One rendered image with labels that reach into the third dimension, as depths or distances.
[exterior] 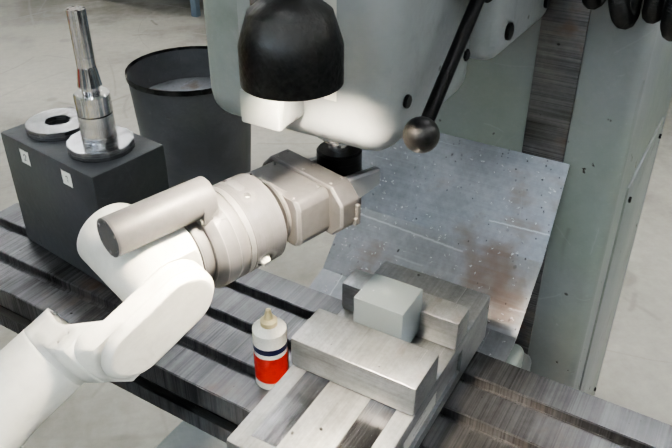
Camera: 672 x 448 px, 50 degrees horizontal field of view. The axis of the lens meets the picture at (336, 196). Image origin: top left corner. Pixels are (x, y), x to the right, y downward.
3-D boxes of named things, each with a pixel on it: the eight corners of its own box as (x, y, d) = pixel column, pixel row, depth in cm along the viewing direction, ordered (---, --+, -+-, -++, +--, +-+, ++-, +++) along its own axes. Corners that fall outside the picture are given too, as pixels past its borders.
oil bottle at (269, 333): (276, 396, 85) (272, 325, 80) (249, 383, 87) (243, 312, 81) (295, 374, 88) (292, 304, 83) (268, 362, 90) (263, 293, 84)
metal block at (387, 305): (400, 357, 79) (402, 315, 76) (352, 338, 82) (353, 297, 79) (420, 330, 83) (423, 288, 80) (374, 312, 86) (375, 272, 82)
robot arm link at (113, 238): (253, 293, 67) (146, 354, 60) (186, 234, 73) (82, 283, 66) (256, 196, 60) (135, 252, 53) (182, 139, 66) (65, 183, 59)
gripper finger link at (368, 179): (374, 187, 77) (332, 208, 73) (375, 160, 75) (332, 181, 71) (386, 192, 76) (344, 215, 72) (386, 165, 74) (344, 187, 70)
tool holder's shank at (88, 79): (100, 85, 97) (85, 3, 91) (106, 93, 95) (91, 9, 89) (76, 90, 96) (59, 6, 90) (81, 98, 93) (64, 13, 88)
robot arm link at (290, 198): (362, 169, 67) (262, 217, 60) (360, 252, 72) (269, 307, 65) (275, 127, 75) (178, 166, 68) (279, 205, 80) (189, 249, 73)
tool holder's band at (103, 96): (106, 89, 99) (104, 82, 98) (114, 101, 95) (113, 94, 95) (70, 96, 97) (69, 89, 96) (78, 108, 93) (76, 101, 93)
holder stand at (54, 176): (114, 293, 102) (89, 169, 92) (26, 239, 113) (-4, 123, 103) (179, 253, 110) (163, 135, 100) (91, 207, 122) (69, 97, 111)
